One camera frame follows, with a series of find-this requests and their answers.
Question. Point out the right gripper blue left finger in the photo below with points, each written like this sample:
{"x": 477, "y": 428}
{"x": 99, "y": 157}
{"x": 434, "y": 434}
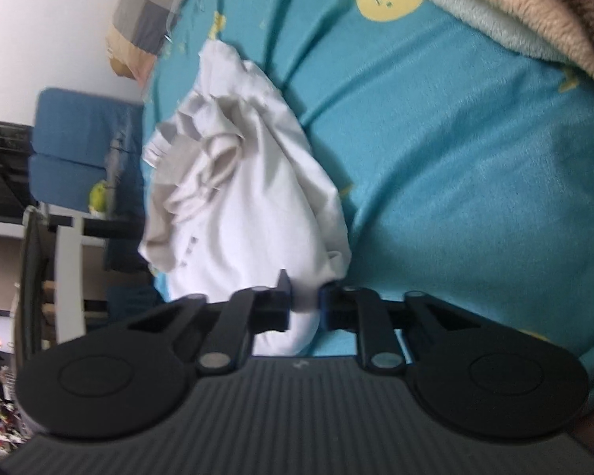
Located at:
{"x": 273, "y": 305}

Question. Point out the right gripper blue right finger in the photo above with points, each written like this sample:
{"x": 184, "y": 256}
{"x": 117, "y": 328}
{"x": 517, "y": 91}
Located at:
{"x": 338, "y": 308}

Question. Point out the white t-shirt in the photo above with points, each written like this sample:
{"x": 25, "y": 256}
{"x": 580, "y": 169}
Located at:
{"x": 236, "y": 197}

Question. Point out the teal patterned bed sheet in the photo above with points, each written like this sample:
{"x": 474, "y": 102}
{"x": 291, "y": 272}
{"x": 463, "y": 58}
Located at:
{"x": 466, "y": 170}

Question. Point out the green plush toy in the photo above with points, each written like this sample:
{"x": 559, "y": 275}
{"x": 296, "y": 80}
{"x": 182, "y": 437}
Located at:
{"x": 98, "y": 200}

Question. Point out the grey cloth on chair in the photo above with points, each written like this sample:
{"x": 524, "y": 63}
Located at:
{"x": 120, "y": 148}

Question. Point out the white and black desk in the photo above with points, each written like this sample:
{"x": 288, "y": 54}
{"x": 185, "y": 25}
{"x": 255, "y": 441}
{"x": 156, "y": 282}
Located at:
{"x": 50, "y": 305}

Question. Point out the blue covered chair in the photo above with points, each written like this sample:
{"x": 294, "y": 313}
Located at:
{"x": 70, "y": 140}

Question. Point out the white small heater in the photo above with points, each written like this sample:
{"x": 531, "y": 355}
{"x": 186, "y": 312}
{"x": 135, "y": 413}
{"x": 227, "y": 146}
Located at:
{"x": 7, "y": 342}

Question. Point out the dark window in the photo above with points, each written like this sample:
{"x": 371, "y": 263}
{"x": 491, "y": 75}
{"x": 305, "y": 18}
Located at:
{"x": 15, "y": 152}

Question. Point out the cluttered grey shelf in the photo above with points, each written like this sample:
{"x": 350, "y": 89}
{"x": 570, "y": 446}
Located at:
{"x": 0, "y": 405}

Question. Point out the checkered pillow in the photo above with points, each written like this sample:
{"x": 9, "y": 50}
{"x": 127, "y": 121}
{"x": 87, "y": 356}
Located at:
{"x": 136, "y": 35}

